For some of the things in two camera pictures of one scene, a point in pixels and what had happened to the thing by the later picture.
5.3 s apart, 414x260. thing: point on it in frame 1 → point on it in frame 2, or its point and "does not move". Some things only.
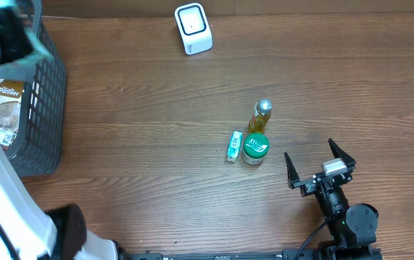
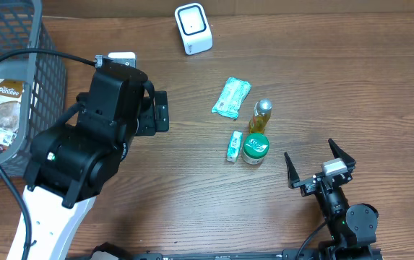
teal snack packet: (24, 66) → (234, 92)
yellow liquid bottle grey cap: (262, 110) does not move
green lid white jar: (255, 146) does not move
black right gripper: (319, 182) does not move
